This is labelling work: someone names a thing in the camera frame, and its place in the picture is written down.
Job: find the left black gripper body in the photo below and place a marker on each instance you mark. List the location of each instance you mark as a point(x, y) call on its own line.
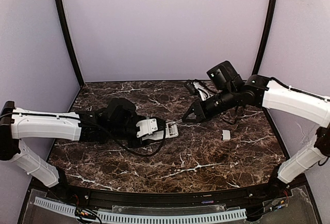
point(136, 142)

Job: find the left black frame post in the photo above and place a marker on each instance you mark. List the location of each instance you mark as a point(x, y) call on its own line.
point(68, 42)

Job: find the white battery cover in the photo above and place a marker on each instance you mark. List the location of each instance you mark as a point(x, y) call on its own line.
point(226, 135)

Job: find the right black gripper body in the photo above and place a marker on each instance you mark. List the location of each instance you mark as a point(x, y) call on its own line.
point(200, 110)

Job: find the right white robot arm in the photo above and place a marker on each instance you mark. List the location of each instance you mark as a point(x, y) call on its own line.
point(269, 93)

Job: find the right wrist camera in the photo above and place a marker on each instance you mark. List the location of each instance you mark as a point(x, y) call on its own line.
point(197, 88)

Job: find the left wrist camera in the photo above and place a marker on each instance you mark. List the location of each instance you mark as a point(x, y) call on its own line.
point(150, 129)

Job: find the black front table rail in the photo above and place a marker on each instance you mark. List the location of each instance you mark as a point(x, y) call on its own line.
point(246, 196)

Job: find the white slotted cable duct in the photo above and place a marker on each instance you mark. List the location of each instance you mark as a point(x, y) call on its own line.
point(129, 214)

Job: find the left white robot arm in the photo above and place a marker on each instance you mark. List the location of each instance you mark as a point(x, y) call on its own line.
point(118, 120)

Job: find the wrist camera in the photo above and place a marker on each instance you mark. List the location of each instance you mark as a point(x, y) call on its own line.
point(150, 129)
point(197, 88)

